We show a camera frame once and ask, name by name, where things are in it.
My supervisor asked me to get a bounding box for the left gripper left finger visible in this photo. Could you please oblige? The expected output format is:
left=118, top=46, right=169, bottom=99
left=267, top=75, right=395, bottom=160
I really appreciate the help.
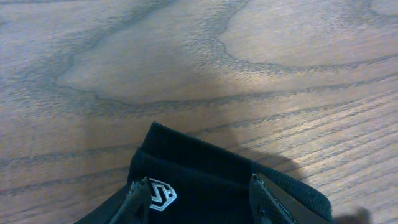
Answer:
left=109, top=177, right=152, bottom=224

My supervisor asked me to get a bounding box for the black polo shirt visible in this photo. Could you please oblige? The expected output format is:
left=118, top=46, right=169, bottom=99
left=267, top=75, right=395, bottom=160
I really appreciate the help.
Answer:
left=81, top=122, right=333, bottom=223

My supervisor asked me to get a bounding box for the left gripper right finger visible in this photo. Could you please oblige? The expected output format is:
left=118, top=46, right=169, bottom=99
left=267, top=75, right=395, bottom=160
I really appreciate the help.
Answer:
left=249, top=174, right=299, bottom=224

